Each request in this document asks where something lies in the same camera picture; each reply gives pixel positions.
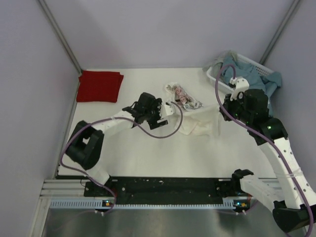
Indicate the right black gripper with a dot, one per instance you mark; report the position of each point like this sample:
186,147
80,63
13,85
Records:
228,103

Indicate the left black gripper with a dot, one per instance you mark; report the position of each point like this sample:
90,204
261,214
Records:
156,105

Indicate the white floral print t-shirt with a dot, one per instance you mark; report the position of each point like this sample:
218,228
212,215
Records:
194,118

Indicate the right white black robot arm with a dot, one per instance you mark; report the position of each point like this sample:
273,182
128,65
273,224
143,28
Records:
294,206

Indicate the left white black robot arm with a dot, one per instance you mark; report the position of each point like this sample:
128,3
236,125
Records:
86,146

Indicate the light blue t-shirt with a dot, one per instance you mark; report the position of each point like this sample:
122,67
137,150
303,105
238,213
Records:
268,83

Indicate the white plastic laundry basket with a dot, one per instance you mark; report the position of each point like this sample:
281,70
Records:
263,71

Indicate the grey crumpled t-shirt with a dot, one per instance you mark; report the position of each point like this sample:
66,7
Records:
216,63

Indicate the folded red t-shirt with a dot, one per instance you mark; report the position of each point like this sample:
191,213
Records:
99,86

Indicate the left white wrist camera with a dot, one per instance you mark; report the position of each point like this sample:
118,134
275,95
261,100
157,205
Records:
166,110

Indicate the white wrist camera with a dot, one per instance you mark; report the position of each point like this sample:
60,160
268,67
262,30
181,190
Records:
166,110
241,85

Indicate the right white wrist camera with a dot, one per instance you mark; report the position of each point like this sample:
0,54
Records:
241,85

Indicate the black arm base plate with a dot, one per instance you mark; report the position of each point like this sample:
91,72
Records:
170,190

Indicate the slotted grey cable duct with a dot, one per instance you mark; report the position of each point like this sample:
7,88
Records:
105,204

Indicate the right aluminium frame post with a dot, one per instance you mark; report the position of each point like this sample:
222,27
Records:
291,12

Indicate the aluminium frame post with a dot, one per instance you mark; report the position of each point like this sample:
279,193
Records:
291,12
60,35

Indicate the left aluminium frame post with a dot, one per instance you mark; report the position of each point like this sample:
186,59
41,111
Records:
60,35

